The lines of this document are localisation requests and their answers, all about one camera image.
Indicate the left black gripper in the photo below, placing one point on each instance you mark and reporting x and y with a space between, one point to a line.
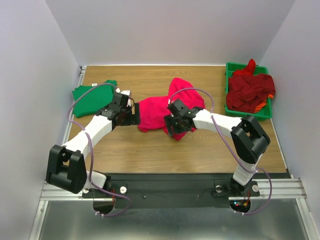
130 121

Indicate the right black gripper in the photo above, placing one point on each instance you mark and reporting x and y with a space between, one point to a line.
169 125

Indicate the pink t shirt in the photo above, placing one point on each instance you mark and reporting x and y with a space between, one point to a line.
153 110

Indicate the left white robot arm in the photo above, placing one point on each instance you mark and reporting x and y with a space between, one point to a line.
66 167

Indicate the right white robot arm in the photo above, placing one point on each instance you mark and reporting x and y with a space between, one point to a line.
243 136

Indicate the folded green t shirt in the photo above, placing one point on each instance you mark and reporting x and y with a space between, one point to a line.
94 100

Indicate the dark red t shirt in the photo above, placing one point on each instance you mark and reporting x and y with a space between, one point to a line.
246 90

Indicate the orange garment in bin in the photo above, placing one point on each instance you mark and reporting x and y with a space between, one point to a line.
263 103

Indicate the green plastic bin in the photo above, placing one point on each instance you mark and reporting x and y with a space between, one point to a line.
263 114

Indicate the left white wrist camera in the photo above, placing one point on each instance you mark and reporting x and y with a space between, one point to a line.
123 97

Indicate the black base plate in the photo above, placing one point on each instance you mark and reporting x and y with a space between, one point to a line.
176 190

